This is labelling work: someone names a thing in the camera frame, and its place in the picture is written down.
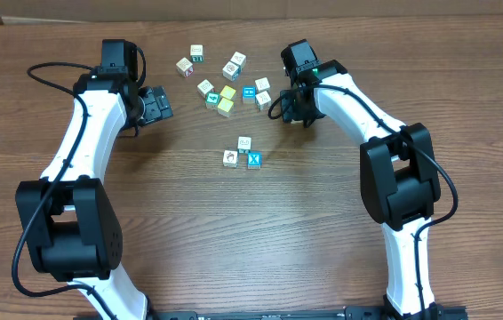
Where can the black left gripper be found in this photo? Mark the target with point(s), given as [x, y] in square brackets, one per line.
[161, 105]

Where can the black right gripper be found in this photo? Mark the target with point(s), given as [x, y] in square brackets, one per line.
[291, 108]

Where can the white block brown picture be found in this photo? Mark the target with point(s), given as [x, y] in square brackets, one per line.
[263, 100]

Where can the yellow block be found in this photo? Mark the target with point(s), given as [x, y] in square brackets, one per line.
[225, 107]
[228, 92]

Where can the white block teal side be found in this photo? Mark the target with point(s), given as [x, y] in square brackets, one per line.
[254, 160]

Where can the white acorn picture block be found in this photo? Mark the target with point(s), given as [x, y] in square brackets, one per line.
[230, 158]

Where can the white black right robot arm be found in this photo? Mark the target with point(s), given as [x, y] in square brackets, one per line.
[399, 181]

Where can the white block red side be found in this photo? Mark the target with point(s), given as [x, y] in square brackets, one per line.
[185, 67]

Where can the white block red trim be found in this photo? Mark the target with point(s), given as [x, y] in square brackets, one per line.
[205, 87]

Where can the green number four block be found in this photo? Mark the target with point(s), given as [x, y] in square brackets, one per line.
[212, 100]

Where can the white block green side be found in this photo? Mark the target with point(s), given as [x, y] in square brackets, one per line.
[197, 53]

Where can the white block blue side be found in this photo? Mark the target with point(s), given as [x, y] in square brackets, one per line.
[231, 71]

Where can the brown cardboard backdrop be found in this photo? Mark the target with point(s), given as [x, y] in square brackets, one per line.
[54, 11]

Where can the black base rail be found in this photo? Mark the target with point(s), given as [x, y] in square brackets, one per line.
[348, 313]

